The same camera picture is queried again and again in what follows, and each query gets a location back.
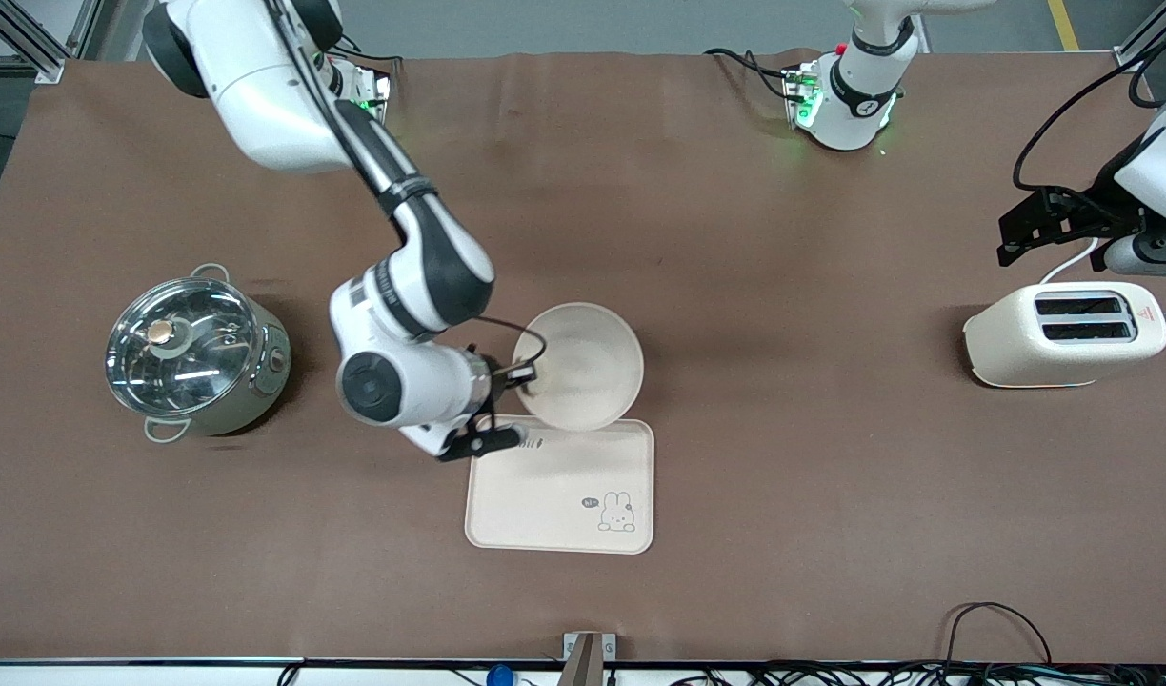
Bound cream round plate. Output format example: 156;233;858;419
510;302;645;433

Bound cream rectangular rabbit tray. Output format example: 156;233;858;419
464;416;656;555

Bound white two-slot toaster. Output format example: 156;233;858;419
962;281;1166;389

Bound steel pot with glass lid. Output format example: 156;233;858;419
105;264;292;444

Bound glass pot lid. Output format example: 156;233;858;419
105;278;260;417

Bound white toaster power cable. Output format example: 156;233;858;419
1038;236;1100;285

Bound aluminium frame profile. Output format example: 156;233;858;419
0;0;103;85
1115;0;1166;60

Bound metal table edge bracket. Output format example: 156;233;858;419
562;632;616;686

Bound black arm base cable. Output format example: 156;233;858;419
705;46;795;101
335;33;403;66

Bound black looped cable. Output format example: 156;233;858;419
943;601;1053;668

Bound black cable bundle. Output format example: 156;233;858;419
669;660;1166;686

